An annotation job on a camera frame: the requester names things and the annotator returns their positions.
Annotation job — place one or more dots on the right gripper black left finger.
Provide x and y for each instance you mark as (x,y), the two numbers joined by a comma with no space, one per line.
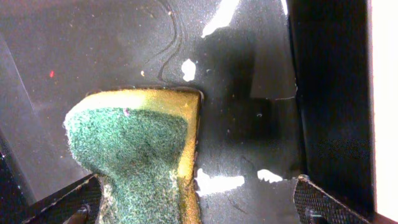
(82,196)

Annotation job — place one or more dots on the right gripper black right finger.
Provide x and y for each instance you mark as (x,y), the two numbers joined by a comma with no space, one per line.
(314,205)

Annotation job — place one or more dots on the green yellow sponge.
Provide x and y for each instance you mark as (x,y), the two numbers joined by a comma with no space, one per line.
(140,144)

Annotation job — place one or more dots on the black water tray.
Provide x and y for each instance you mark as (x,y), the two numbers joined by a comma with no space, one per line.
(284,85)

